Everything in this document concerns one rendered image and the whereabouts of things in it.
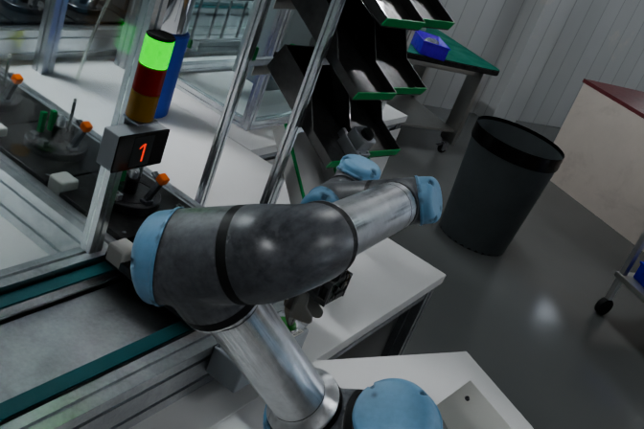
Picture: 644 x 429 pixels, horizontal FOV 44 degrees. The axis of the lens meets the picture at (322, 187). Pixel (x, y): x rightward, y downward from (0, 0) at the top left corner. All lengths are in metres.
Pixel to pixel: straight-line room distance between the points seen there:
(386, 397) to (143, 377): 0.39
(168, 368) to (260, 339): 0.35
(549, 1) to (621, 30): 1.32
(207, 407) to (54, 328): 0.30
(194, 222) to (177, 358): 0.50
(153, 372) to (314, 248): 0.53
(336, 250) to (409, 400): 0.34
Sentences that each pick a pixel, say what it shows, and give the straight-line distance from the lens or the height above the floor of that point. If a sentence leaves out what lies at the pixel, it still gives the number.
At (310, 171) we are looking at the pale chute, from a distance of 1.82.
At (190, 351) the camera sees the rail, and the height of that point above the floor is 0.96.
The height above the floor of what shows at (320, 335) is 0.86.
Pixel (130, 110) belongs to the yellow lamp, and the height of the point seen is 1.27.
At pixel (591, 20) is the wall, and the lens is 7.87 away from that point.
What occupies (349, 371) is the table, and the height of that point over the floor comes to 0.86.
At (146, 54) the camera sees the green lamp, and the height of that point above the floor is 1.38.
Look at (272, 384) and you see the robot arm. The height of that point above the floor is 1.14.
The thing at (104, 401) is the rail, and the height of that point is 0.96.
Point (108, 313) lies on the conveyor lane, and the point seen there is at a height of 0.92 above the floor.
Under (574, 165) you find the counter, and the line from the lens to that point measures 6.33.
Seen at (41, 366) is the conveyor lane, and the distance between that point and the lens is 1.37.
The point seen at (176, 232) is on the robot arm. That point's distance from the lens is 0.91.
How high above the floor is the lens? 1.81
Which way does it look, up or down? 23 degrees down
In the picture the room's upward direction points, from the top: 21 degrees clockwise
